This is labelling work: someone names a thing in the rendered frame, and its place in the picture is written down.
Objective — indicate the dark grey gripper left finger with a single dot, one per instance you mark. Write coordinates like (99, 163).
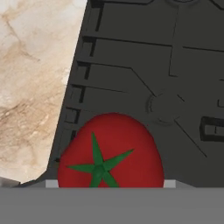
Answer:
(50, 184)

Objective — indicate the dark grey stove hob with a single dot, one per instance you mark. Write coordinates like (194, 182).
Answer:
(140, 64)

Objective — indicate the red tomato with green stem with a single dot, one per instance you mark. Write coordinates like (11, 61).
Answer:
(122, 140)

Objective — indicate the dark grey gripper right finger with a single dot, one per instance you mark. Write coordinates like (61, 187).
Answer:
(171, 184)

